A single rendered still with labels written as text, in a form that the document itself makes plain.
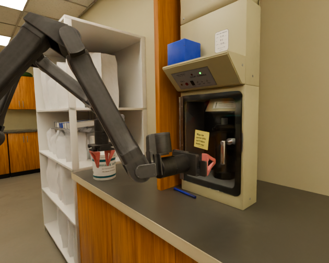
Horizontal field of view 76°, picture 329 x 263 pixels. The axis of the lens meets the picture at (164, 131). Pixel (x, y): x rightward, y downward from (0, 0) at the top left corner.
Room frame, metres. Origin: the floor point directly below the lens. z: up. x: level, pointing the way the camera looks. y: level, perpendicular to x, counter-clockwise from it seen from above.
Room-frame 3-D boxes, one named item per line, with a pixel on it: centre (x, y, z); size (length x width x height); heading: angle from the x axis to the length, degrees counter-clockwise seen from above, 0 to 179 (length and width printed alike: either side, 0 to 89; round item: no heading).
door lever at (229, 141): (0.78, -0.23, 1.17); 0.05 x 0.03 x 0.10; 131
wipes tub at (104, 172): (1.21, 0.36, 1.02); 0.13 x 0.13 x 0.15
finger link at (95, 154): (0.88, 0.27, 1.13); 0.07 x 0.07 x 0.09; 42
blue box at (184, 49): (0.91, -0.09, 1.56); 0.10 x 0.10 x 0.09; 42
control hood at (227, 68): (0.85, -0.14, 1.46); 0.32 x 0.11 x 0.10; 42
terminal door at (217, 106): (0.88, -0.18, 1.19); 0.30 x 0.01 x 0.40; 41
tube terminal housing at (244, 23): (0.97, -0.28, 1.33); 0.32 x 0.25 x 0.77; 42
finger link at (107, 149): (0.90, 0.26, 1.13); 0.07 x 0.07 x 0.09; 42
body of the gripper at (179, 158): (0.63, -0.04, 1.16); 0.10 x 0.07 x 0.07; 41
